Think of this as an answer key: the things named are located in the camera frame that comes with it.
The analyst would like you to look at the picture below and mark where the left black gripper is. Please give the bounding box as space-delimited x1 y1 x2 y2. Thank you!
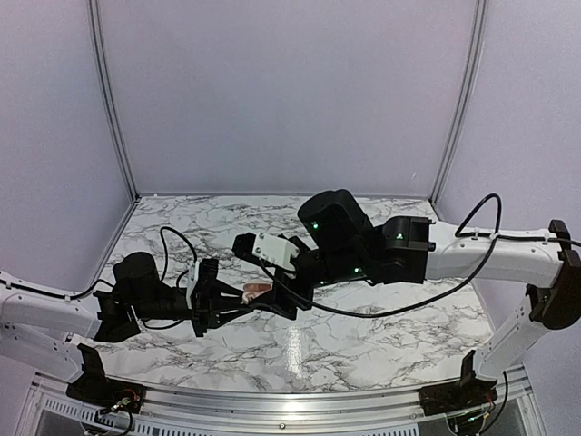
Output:
133 280 254 339

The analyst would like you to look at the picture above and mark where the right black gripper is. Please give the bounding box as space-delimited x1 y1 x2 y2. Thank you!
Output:
249 234 369 319

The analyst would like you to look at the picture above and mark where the pink earbud charging case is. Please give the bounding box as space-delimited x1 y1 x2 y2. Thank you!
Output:
241 281 272 304

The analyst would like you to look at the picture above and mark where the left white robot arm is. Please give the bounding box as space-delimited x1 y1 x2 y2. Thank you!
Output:
1 252 251 404

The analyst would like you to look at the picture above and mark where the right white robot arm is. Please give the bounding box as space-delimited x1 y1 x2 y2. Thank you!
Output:
251 190 580 407

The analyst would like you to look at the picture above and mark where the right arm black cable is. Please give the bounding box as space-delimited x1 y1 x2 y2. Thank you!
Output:
267 193 581 318

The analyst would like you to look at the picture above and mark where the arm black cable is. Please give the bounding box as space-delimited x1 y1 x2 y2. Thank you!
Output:
267 193 581 318
0 225 201 331

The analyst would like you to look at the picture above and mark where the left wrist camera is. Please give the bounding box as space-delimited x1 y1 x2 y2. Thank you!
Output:
185 260 207 312

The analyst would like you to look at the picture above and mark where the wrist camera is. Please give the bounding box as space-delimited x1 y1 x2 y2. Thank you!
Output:
232 233 300 272
185 260 207 312

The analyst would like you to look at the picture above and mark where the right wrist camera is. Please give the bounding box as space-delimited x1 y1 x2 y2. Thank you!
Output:
232 233 300 272

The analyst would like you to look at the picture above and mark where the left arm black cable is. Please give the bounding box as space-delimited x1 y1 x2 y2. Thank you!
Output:
0 225 201 331

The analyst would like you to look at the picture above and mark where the front aluminium rail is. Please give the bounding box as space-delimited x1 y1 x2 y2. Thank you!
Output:
15 367 546 435

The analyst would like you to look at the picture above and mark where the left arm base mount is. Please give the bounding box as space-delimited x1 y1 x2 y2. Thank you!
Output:
66 344 145 414

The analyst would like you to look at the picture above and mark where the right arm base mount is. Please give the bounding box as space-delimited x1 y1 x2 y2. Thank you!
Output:
419 351 497 416

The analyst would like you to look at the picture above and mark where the left aluminium frame post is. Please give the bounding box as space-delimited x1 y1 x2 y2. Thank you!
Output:
86 0 140 203

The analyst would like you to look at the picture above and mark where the aluminium frame post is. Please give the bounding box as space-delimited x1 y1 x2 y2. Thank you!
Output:
429 0 489 207
86 0 140 203

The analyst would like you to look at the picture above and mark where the right aluminium frame post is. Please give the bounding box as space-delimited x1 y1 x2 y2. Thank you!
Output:
429 0 489 207

